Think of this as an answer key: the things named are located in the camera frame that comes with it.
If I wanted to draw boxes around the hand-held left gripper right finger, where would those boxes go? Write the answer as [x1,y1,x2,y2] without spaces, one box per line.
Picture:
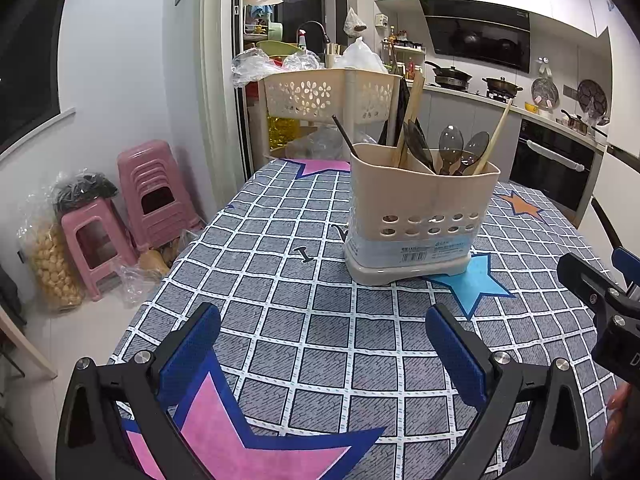
[425,304,593,480]

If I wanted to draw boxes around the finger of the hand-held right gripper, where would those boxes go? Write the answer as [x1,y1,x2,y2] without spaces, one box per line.
[611,246,640,293]
[556,252,628,313]

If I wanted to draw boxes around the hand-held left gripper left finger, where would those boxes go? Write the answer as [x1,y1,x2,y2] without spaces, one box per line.
[56,302,222,480]

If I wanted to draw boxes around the beige plastic utensil holder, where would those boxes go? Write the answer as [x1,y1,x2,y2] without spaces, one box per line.
[343,142,502,287]

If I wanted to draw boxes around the person's right hand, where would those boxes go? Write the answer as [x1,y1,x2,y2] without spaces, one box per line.
[602,382,640,461]

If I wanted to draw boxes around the blue star sticker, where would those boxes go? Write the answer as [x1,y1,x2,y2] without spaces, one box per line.
[425,253,516,321]

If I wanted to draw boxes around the white refrigerator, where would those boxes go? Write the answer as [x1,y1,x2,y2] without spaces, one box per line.
[592,142,640,261]

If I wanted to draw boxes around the clear bag of brown items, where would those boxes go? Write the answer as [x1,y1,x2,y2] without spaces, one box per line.
[117,230,201,306]

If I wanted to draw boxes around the orange star sticker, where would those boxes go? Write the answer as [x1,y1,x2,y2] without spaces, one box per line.
[500,191,546,221]

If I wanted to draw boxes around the pink star sticker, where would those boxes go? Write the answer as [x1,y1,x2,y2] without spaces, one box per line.
[278,157,352,181]
[120,350,386,480]

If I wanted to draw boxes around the black built-in oven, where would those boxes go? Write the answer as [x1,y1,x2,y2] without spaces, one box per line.
[510,119,606,216]

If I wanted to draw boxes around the grey checked tablecloth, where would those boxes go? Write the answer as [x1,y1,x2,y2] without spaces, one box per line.
[107,157,631,480]

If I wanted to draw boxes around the steel saucepan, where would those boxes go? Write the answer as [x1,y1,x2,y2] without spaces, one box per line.
[560,110,608,136]

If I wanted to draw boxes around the clear bag of yellow balls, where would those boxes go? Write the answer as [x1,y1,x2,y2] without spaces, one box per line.
[17,192,86,313]

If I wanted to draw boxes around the light wooden chair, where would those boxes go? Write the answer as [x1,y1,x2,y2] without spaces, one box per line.
[0,305,58,381]

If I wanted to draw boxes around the pink plastic stool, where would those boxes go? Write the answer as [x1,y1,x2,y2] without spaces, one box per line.
[61,199,138,302]

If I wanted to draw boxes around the round metal steamer rack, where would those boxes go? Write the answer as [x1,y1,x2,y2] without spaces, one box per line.
[577,79,608,121]
[531,77,560,111]

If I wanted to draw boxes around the stack of pink stools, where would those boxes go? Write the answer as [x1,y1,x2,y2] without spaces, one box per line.
[117,140,206,253]

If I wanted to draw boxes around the clear bag of black items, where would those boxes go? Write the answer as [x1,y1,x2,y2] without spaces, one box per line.
[50,172,119,216]

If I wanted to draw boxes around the white kitchen counter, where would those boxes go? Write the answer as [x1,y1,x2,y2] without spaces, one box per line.
[422,82,608,196]

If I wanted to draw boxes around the dark wok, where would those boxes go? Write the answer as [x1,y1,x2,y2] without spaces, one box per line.
[425,61,473,88]
[481,76,523,98]

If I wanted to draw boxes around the yellow oil bottle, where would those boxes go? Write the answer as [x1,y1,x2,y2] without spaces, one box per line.
[267,115,306,151]

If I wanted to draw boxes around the clear plastic bag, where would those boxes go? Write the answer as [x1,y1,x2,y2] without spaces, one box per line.
[287,127,351,163]
[231,49,273,88]

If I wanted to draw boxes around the black range hood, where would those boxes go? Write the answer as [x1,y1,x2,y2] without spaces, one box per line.
[419,0,532,73]

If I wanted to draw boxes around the beige perforated basket rack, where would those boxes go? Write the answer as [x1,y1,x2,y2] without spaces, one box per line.
[257,67,403,171]

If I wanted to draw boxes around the white spice rack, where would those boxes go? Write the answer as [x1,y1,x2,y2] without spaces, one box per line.
[382,27,426,81]

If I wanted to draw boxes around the green container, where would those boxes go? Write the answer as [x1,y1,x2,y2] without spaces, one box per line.
[257,40,301,58]

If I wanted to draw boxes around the white plastic bag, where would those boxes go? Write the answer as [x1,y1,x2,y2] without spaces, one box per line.
[340,36,388,73]

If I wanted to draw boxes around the dark window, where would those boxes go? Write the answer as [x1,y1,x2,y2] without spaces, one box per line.
[0,0,76,156]

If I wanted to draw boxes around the black kitchen faucet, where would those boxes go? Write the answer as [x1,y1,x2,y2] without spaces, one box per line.
[297,21,331,51]

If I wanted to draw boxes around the hanging plastic bag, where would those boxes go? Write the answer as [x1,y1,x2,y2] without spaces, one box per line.
[343,7,368,36]

